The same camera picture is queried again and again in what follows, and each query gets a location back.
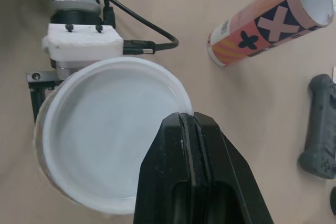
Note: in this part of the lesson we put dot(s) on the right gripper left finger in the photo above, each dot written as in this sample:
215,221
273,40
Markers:
162,171

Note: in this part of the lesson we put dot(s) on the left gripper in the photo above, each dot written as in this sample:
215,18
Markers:
67,70

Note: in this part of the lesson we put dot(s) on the white round tube lid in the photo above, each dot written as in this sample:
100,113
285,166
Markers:
105,134

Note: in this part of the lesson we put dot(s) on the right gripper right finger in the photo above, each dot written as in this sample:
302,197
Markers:
225,171

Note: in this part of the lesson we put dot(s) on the dark grey game controller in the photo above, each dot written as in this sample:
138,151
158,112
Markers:
319,127

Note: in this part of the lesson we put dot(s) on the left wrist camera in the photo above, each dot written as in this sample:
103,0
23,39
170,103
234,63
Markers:
81,41

